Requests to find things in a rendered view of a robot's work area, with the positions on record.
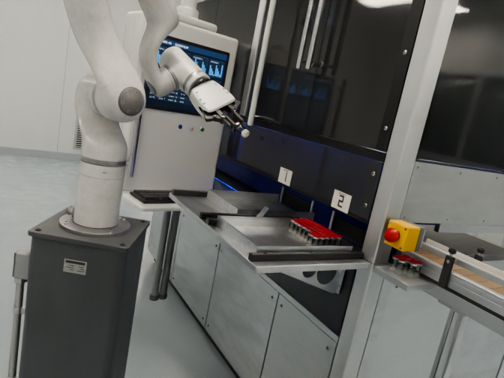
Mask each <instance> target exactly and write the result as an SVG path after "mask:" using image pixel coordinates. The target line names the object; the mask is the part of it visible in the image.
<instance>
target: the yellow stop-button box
mask: <svg viewBox="0 0 504 378"><path fill-rule="evenodd" d="M388 228H395V229H396V230H397V231H398V233H399V238H398V240H397V241H396V242H388V241H386V240H384V242H385V243H386V244H387V245H390V246H392V247H393V248H396V249H398V250H399V251H419V248H420V246H421V243H422V238H423V235H424V232H425V228H424V227H422V226H419V225H417V224H415V223H412V222H410V221H408V220H390V221H389V223H388Z"/></svg>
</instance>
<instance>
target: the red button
mask: <svg viewBox="0 0 504 378"><path fill-rule="evenodd" d="M384 237H385V240H386V241H387V242H396V241H397V240H398V238H399V233H398V231H397V230H396V229H395V228H388V229H387V230H386V231H385V233H384Z"/></svg>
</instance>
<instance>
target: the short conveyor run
mask: <svg viewBox="0 0 504 378"><path fill-rule="evenodd" d="M421 248H422V249H421V250H419V251H401V252H400V255H404V254H405V255H408V256H410V257H411V258H414V259H416V261H420V262H422V266H421V271H420V275H419V276H421V277H423V278H424V279H426V280H428V281H430V282H431V283H433V289H429V290H422V291H424V292H426V293H427V294H429V295H431V296H433V297H434V298H436V299H438V300H440V301H441V302H443V303H445V304H447V305H448V306H450V307H452V308H454V309H455V310H457V311H459V312H461V313H462V314H464V315H466V316H468V317H469V318H471V319H473V320H475V321H476V322H478V323H480V324H482V325H483V326H485V327H487V328H489V329H490V330H492V331H494V332H496V333H497V334H499V335H501V336H503V337H504V271H501V270H499V269H497V268H494V267H492V266H490V265H487V264H485V263H483V259H484V257H483V256H482V254H484V253H485V249H484V248H483V247H478V249H477V251H478V254H475V256H474V259H473V258H472V257H470V256H467V255H465V254H463V253H460V252H458V251H457V250H456V248H454V247H446V246H445V245H442V244H440V243H438V242H435V241H433V240H430V239H429V238H427V240H426V243H425V242H422V245H421Z"/></svg>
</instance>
